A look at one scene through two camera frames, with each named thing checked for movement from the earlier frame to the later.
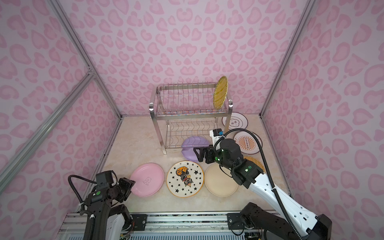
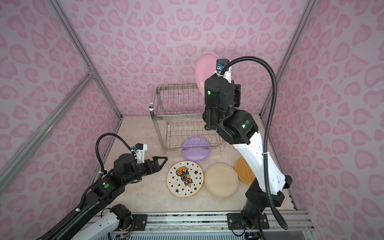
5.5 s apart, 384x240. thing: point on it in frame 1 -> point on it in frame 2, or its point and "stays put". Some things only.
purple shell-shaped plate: (191, 142) stays put
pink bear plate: (148, 178) -> (205, 68)
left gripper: (127, 183) -> (157, 167)
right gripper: (210, 152) -> (239, 100)
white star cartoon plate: (185, 179) stays put
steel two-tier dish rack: (180, 111) stays put
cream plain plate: (218, 183) stays put
